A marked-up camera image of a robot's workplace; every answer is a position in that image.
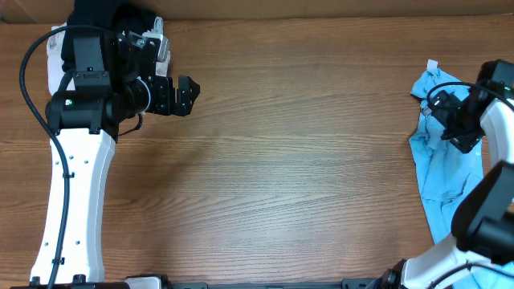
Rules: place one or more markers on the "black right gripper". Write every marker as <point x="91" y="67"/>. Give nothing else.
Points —
<point x="440" y="115"/>

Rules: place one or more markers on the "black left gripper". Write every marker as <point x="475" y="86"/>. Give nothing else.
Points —
<point x="161" y="95"/>

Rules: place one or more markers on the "light blue t-shirt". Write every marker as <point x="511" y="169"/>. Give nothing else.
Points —
<point x="445" y="176"/>

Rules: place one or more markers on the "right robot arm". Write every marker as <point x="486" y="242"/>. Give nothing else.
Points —
<point x="478" y="252"/>

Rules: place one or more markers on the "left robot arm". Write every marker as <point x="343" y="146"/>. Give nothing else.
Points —
<point x="117" y="76"/>

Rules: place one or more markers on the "folded black garment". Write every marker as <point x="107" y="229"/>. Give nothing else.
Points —
<point x="111" y="15"/>

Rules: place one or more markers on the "folded beige garment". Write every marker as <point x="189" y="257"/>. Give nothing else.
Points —
<point x="55" y="72"/>

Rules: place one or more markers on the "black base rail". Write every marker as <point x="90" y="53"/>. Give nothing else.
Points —
<point x="162" y="282"/>

